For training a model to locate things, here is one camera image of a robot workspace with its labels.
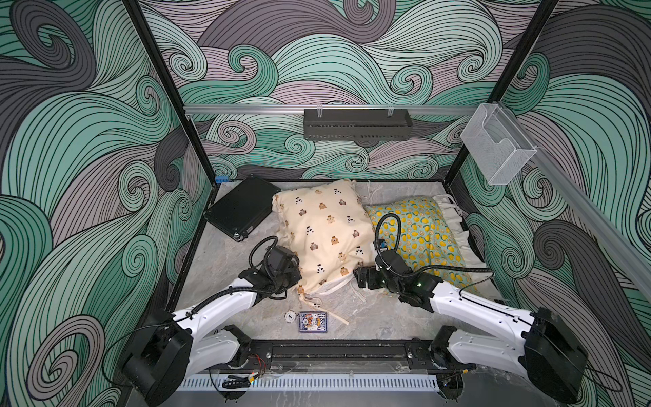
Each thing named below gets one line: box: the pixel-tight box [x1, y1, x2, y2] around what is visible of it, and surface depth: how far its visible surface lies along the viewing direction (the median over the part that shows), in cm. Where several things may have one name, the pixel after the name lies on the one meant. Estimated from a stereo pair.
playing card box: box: [298, 311, 329, 334], surface depth 79 cm
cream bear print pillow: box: [272, 179, 376, 299], surface depth 92 cm
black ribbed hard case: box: [203, 174, 282, 242], surface depth 109 cm
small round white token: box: [283, 310, 298, 324], surface depth 83 cm
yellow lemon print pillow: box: [364, 194, 490, 292], surface depth 93 cm
